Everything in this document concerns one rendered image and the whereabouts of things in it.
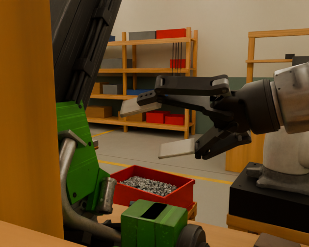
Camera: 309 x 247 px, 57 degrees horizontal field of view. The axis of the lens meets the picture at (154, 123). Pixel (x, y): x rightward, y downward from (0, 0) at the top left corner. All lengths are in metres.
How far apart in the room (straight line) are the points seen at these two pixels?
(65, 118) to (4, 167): 0.45
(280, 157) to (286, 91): 0.67
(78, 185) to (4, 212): 0.44
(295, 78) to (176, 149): 0.23
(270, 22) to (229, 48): 0.88
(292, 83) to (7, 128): 0.32
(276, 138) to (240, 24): 5.21
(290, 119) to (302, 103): 0.02
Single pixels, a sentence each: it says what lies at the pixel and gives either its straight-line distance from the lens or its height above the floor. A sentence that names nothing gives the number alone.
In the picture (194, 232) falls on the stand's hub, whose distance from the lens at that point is 0.35.
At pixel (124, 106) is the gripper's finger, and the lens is 0.45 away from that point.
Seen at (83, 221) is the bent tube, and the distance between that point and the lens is 0.60.
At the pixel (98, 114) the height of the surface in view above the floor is 0.35.
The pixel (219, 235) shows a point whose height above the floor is 0.90.
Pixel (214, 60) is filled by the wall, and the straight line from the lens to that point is 6.20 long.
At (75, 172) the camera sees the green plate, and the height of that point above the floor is 1.13.
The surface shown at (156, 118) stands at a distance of 6.12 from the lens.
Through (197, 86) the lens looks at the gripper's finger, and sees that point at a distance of 0.39.
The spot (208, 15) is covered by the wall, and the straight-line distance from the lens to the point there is 6.34.
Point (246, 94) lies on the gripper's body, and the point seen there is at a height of 1.31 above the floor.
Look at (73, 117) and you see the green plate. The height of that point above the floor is 1.24.
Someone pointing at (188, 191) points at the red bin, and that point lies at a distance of 1.14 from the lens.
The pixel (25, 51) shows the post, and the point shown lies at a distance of 0.20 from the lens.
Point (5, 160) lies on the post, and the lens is 0.20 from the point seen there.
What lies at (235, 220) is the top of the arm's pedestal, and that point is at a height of 0.84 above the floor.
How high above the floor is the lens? 1.33
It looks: 10 degrees down
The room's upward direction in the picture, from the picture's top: straight up
